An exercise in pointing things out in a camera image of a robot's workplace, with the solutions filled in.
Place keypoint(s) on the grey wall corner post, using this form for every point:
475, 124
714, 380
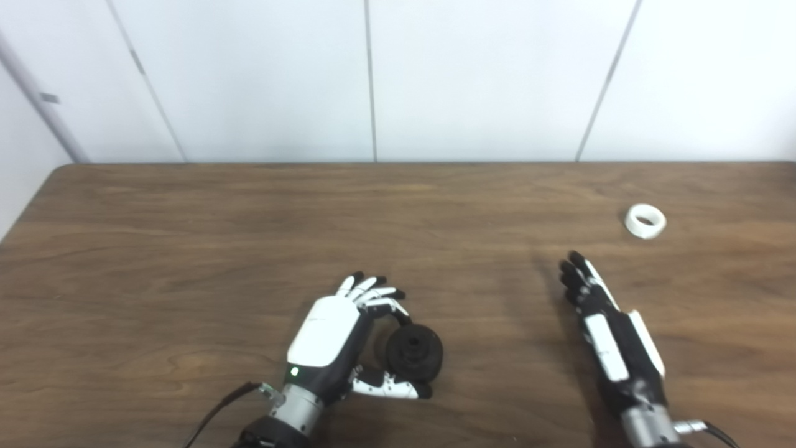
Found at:
46, 102

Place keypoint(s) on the small grey post tag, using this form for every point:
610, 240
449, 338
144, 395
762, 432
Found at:
50, 98

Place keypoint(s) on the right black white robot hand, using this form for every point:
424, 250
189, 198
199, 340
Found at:
612, 354

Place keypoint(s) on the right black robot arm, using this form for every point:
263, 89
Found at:
650, 429

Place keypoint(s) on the round black gear part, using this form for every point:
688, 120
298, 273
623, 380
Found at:
413, 354

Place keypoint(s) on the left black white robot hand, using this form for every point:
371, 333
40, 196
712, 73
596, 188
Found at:
323, 336

